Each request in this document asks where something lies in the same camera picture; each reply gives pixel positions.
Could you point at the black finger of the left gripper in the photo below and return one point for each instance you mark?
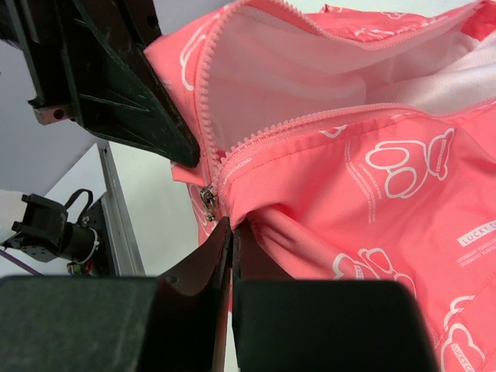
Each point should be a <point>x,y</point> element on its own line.
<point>88,64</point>

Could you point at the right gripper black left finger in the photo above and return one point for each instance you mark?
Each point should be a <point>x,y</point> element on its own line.
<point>165,323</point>

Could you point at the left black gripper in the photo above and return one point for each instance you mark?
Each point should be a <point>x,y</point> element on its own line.
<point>18,24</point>

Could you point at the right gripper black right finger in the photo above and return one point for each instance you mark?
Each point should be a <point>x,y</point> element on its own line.
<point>283,324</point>

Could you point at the silver zipper slider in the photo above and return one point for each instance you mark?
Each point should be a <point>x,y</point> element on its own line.
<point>210,203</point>

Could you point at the pink jacket white lining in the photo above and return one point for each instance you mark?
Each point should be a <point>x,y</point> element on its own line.
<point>359,145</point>

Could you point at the aluminium rail front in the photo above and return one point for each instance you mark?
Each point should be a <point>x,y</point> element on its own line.
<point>122,243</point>

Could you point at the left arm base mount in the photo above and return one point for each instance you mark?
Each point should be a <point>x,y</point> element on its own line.
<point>86,241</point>

